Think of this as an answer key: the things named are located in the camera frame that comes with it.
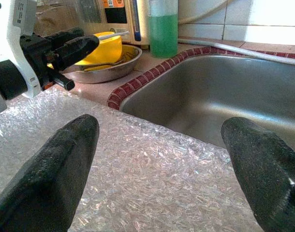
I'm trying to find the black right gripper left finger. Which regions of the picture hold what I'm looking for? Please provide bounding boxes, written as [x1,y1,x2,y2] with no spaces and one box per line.
[0,114,100,232]

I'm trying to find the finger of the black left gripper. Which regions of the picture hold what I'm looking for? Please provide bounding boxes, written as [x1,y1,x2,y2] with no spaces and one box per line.
[52,35,100,71]
[47,27,86,48]

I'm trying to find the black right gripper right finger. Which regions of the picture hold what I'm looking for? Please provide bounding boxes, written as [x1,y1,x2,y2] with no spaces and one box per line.
[221,116,295,232]

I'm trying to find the yellow plastic bowl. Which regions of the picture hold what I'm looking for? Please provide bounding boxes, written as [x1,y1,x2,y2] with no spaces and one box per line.
[74,31,123,66]

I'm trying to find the thin white chopstick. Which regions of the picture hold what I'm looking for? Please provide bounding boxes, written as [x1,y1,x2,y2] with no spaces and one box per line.
[98,30,130,41]

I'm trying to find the plastic jar brown contents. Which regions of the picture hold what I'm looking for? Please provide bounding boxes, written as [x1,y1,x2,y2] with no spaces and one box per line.
[33,0,80,37]

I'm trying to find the round stainless steel basin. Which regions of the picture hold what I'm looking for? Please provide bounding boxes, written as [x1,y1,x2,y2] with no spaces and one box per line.
[61,44,143,84]

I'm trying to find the cream water ionizer machine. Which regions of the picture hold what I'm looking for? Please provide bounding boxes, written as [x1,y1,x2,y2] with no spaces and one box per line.
[88,0,152,49]

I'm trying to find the green dish soap bottle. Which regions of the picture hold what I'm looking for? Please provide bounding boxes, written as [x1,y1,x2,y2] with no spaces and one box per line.
[147,0,179,59]

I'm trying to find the stainless steel sink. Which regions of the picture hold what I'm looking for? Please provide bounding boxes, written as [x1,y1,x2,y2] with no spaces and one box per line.
[119,54,295,158]

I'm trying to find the clear bubble wrap sheet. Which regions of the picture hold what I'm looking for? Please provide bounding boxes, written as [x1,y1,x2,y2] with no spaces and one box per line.
[0,84,264,232]

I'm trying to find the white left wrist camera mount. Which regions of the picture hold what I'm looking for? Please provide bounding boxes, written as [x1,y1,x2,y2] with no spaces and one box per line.
[0,0,42,99]

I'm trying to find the white hose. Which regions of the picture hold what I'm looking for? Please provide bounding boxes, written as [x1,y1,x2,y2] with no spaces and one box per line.
[177,38,295,66]
[178,0,229,25]

